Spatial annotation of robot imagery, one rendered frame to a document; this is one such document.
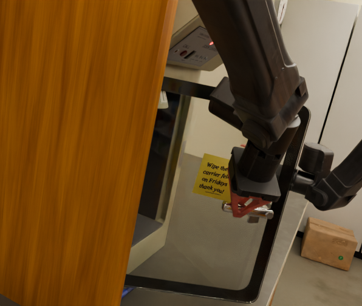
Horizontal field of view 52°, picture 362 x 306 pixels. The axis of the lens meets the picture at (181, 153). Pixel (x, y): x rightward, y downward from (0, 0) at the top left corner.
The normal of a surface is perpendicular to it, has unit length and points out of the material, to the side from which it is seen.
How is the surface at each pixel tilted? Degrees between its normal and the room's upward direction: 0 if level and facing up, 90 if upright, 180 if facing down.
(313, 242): 91
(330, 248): 90
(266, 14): 99
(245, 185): 25
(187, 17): 90
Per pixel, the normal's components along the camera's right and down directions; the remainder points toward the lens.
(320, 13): -0.41, 0.14
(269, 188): 0.21, -0.75
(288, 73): 0.69, 0.45
